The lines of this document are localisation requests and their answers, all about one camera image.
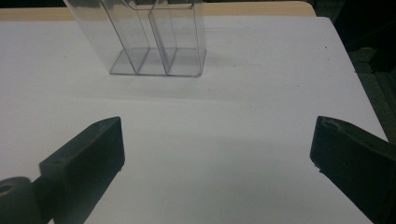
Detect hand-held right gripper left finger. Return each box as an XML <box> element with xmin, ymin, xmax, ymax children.
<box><xmin>38</xmin><ymin>116</ymin><xmax>126</xmax><ymax>224</ymax></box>

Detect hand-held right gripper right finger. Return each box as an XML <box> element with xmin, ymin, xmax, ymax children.
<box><xmin>309</xmin><ymin>116</ymin><xmax>396</xmax><ymax>224</ymax></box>

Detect clear acrylic holder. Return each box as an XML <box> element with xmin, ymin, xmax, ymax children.
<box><xmin>63</xmin><ymin>0</ymin><xmax>207</xmax><ymax>77</ymax></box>

